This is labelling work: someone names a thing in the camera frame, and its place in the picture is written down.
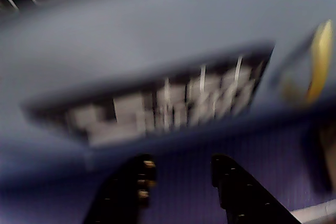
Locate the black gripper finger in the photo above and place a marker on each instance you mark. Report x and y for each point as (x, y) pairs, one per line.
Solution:
(241, 197)
(123, 197)

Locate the blue toy play kitchen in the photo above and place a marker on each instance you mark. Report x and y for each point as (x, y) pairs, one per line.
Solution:
(131, 37)

